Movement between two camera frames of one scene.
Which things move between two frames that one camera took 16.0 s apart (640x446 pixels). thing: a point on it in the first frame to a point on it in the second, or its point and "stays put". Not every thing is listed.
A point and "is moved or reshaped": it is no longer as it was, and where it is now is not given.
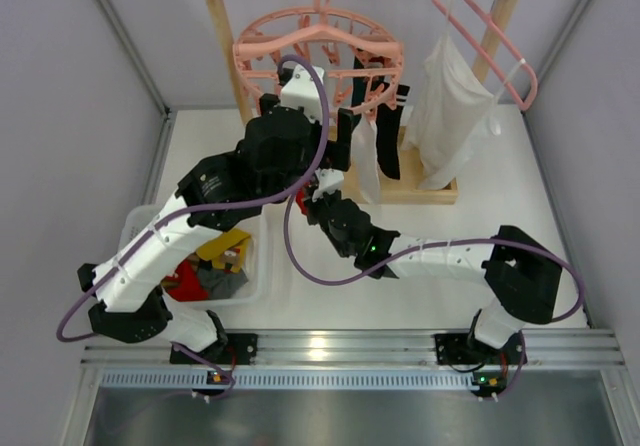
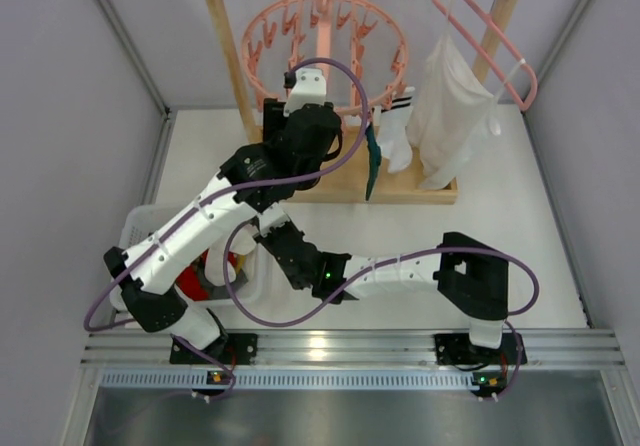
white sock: x=364 y=155 to x=241 y=241
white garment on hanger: x=452 y=103 stays put
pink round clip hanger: x=363 y=61 is moved or reshaped
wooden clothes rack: x=345 y=177 stays put
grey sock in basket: x=222 y=285 stays put
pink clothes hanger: x=484 y=54 stays put
